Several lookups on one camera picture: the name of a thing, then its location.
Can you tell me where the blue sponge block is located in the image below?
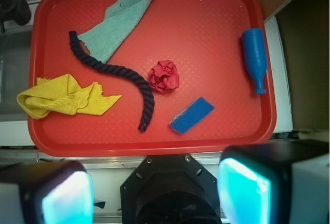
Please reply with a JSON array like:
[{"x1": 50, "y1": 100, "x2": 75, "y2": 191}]
[{"x1": 169, "y1": 97, "x2": 215, "y2": 134}]

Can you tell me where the red plastic tray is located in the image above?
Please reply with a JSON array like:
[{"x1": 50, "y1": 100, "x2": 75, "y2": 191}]
[{"x1": 28, "y1": 0, "x2": 276, "y2": 157}]

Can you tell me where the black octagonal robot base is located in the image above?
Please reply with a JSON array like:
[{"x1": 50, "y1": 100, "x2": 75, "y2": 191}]
[{"x1": 120, "y1": 154, "x2": 222, "y2": 223}]

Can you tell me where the black clamp knob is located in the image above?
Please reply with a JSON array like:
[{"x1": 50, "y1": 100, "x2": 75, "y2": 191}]
[{"x1": 0, "y1": 0, "x2": 31, "y2": 33}]

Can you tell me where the dark blue twisted rope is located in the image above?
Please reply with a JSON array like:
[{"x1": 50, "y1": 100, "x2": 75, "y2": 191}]
[{"x1": 69, "y1": 30, "x2": 155, "y2": 133}]

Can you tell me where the blue plastic bottle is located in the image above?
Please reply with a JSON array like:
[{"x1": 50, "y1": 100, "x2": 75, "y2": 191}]
[{"x1": 241, "y1": 28, "x2": 267, "y2": 95}]

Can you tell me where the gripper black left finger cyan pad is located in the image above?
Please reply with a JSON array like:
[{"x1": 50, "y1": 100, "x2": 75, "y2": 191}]
[{"x1": 1, "y1": 161, "x2": 94, "y2": 223}]

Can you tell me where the light green cloth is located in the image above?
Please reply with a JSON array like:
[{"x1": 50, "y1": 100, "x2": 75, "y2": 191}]
[{"x1": 77, "y1": 0, "x2": 152, "y2": 63}]

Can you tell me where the crumpled red cloth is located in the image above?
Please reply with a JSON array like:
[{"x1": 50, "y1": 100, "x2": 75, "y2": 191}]
[{"x1": 147, "y1": 60, "x2": 179, "y2": 93}]

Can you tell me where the yellow cloth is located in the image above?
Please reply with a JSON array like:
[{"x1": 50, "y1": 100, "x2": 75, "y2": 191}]
[{"x1": 16, "y1": 74, "x2": 122, "y2": 120}]

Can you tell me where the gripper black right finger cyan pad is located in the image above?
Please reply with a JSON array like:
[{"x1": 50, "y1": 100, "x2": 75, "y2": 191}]
[{"x1": 217, "y1": 139, "x2": 329, "y2": 223}]

